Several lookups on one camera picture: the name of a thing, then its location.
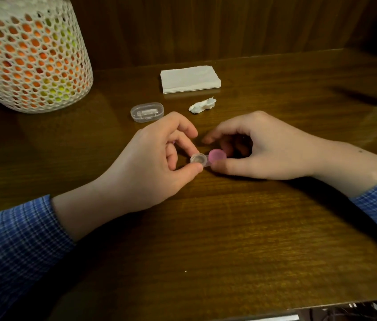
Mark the person's left hand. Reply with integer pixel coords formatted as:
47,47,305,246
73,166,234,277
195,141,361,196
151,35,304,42
100,111,204,216

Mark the pink lens case cap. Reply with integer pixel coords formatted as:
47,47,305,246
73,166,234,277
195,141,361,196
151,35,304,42
208,148,227,164

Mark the clear contact lens case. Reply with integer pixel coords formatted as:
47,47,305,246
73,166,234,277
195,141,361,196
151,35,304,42
189,153,209,168

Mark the person's right forearm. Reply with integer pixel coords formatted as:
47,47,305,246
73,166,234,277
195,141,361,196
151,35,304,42
315,140,377,247

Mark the clear oval plastic box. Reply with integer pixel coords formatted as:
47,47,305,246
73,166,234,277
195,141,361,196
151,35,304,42
130,102,164,123

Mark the folded white napkin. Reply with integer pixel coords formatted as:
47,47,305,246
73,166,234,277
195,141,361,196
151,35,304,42
160,65,222,95

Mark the white mesh basket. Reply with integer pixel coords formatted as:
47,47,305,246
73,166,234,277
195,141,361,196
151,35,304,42
0,0,94,114

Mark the crumpled white tissue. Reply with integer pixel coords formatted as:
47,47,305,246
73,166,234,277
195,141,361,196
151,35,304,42
188,97,217,114

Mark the person's left forearm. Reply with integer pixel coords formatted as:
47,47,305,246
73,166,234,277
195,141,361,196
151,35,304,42
0,177,126,321

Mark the person's right hand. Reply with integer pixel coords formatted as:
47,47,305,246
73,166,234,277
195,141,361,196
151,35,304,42
203,111,323,181

